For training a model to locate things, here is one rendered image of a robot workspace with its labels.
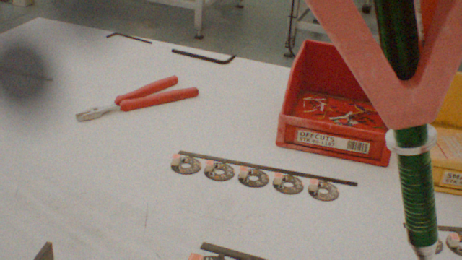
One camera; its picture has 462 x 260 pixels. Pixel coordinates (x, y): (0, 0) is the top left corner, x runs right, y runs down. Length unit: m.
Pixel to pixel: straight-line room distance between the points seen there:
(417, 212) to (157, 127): 0.35
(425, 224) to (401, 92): 0.05
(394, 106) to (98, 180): 0.31
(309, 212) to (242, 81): 0.23
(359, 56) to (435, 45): 0.02
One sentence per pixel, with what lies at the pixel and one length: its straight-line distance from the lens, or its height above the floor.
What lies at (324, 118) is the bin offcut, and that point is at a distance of 0.55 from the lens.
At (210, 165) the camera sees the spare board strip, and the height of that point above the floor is 0.76.
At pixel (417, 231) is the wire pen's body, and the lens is 0.21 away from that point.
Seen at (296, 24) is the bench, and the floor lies 0.16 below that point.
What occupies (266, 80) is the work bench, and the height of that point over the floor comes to 0.75.
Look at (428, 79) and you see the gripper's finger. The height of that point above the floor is 0.94.
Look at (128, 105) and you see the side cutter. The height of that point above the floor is 0.76.
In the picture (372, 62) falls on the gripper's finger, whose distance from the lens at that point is 0.16.
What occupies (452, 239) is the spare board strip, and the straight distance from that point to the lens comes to 0.42.
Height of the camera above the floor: 1.00
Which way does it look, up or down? 29 degrees down
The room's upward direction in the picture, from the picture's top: 4 degrees clockwise
